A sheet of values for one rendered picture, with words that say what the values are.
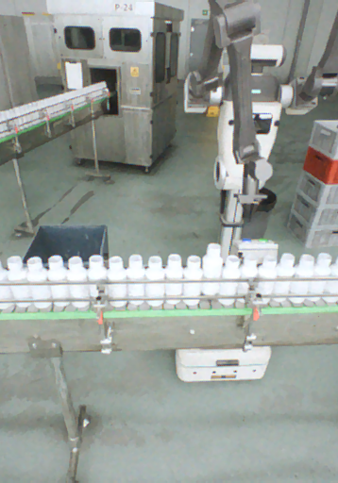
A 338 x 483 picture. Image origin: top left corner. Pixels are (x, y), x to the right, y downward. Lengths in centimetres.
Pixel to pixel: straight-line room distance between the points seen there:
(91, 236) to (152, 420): 103
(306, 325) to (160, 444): 103
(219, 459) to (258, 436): 24
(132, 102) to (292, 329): 378
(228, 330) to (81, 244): 86
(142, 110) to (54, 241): 305
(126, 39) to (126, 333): 382
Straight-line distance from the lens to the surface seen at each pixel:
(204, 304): 106
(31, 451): 198
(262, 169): 107
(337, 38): 140
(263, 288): 106
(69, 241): 165
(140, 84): 445
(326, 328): 126
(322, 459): 205
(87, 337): 112
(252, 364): 201
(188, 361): 188
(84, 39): 468
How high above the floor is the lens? 173
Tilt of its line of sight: 33 degrees down
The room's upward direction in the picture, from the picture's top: 2 degrees clockwise
